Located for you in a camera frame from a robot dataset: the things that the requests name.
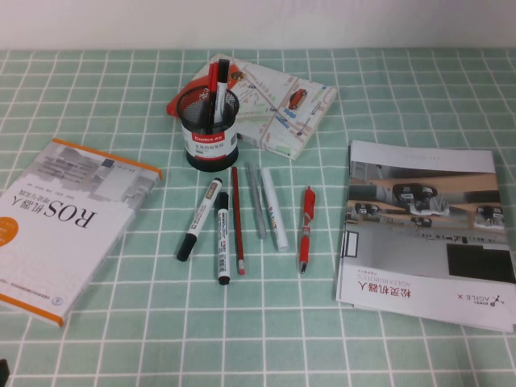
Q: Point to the brown label whiteboard marker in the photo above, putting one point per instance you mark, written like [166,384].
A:
[199,219]

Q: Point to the grey pen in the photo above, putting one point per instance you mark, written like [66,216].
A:
[257,201]

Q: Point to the white marker pen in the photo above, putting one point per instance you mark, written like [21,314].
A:
[275,209]

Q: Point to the red gel pen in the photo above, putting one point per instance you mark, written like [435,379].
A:
[306,230]

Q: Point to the black mesh pen holder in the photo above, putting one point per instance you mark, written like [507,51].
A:
[209,141]

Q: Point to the red pencil with eraser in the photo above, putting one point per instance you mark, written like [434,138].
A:
[238,221]

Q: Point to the map cover book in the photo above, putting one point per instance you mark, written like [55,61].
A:
[282,101]

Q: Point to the red marker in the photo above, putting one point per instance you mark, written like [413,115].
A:
[211,78]

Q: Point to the AgileX brochure with photo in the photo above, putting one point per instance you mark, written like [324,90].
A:
[419,225]

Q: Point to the green checked tablecloth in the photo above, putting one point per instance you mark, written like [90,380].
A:
[121,101]

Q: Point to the white orange ROS book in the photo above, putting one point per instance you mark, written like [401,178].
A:
[60,250]

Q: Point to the plain white brochure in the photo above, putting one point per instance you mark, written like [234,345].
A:
[483,325]

